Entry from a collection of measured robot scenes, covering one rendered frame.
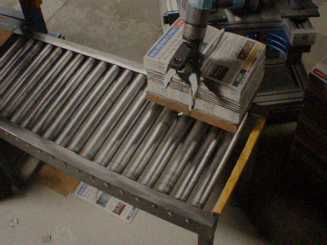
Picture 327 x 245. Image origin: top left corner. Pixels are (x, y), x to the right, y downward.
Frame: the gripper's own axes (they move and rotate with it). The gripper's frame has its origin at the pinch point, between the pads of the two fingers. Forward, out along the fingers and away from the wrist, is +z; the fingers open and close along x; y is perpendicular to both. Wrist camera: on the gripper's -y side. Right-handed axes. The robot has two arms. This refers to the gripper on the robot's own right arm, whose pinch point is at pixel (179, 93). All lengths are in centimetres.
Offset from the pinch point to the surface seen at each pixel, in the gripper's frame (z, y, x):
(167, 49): -10.0, 11.2, 11.8
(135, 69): 8.1, 27.3, 31.5
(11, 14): 7, 49, 132
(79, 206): 98, 32, 56
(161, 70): -3.0, 6.5, 10.7
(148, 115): 17.7, 11.1, 14.5
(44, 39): 8, 27, 84
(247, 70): -11.0, 13.5, -17.9
